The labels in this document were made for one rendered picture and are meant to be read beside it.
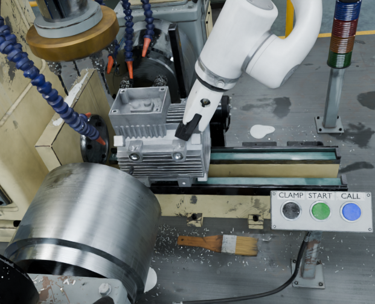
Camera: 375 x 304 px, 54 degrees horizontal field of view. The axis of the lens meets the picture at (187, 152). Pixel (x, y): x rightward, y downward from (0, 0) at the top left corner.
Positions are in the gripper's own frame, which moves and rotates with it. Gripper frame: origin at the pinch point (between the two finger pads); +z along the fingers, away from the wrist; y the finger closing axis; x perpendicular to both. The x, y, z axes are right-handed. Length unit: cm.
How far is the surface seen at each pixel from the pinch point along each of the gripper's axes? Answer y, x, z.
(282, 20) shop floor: 284, -88, 76
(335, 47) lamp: 33.9, -31.5, -17.1
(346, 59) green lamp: 33, -36, -16
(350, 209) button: -18.2, -28.4, -13.3
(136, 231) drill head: -25.5, 3.8, 3.1
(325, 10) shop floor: 299, -122, 56
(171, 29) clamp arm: 18.0, 10.3, -11.2
